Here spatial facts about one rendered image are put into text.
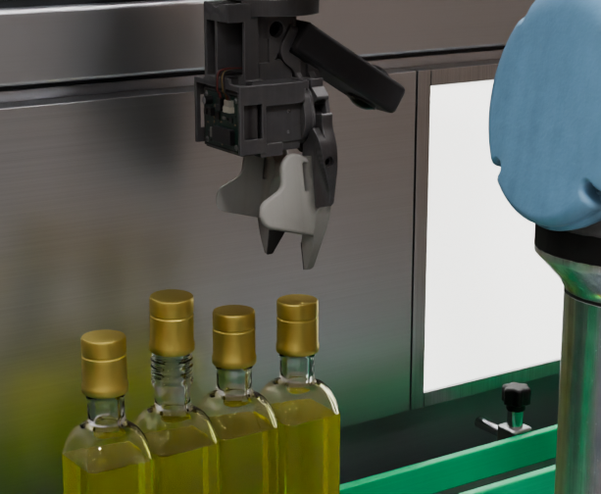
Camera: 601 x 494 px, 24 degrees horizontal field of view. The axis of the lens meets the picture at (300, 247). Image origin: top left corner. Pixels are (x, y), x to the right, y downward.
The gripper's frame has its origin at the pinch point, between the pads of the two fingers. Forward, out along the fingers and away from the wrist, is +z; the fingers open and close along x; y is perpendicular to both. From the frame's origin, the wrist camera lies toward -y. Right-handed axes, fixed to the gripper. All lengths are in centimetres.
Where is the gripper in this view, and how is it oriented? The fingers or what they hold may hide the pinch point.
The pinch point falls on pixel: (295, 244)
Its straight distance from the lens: 115.4
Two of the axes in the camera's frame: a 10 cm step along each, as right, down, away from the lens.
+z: 0.0, 9.7, 2.5
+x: 5.4, 2.1, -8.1
